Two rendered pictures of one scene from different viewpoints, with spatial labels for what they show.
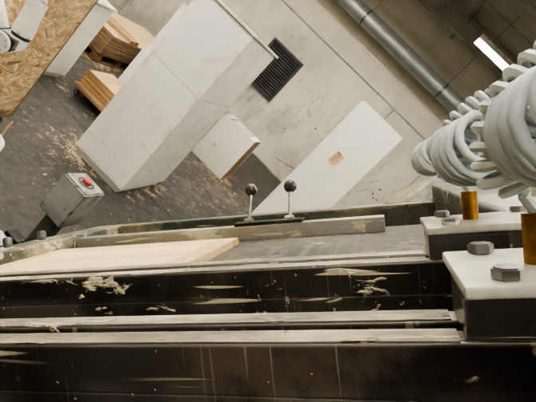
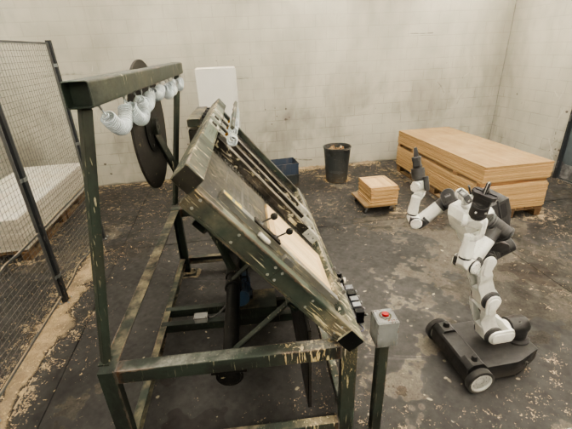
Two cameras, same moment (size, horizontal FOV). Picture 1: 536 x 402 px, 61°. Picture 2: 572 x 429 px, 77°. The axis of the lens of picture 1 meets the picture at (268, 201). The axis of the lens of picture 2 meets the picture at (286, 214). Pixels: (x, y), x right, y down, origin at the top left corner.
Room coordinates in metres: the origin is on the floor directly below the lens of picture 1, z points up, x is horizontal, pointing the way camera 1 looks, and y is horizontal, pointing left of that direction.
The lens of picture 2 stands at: (2.97, -0.31, 2.28)
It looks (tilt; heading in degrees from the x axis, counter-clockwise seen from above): 25 degrees down; 168
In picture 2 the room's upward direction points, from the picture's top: 2 degrees counter-clockwise
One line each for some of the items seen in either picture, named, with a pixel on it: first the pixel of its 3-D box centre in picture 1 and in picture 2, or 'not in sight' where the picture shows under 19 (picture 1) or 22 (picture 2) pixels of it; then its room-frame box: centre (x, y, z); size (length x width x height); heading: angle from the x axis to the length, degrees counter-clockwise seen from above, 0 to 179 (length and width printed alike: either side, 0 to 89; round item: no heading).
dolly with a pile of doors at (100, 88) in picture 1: (107, 97); not in sight; (4.82, 2.06, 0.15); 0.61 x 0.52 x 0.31; 177
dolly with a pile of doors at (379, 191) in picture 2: not in sight; (374, 193); (-1.79, 2.12, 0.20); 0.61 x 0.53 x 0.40; 177
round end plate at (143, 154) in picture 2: not in sight; (153, 126); (0.47, -0.62, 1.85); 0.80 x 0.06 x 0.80; 173
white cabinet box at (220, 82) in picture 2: not in sight; (222, 135); (-3.00, -0.01, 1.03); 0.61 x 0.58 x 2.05; 177
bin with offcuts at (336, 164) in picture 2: not in sight; (336, 163); (-3.09, 2.01, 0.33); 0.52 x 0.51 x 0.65; 177
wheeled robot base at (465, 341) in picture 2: not in sight; (487, 338); (1.24, 1.61, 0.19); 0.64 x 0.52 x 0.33; 87
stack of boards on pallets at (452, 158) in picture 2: not in sight; (459, 166); (-2.00, 3.74, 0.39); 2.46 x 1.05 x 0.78; 177
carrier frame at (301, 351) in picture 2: not in sight; (239, 292); (0.42, -0.19, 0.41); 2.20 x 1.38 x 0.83; 173
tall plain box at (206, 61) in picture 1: (179, 100); not in sight; (4.02, 1.21, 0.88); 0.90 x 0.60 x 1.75; 177
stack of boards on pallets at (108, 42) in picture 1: (124, 42); not in sight; (7.20, 3.43, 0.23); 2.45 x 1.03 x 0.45; 177
